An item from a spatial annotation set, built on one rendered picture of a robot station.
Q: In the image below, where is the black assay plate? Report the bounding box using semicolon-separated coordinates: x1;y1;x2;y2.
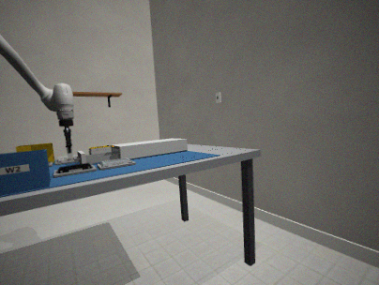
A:
58;163;92;173

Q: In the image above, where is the blue bench mat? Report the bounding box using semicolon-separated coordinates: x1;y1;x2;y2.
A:
0;151;220;198

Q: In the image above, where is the yellow bin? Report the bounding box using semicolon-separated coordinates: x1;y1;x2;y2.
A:
16;142;54;163

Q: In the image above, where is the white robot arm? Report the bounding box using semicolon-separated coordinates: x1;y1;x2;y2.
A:
0;35;74;120

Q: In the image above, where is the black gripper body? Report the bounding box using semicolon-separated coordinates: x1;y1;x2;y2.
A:
59;120;73;129

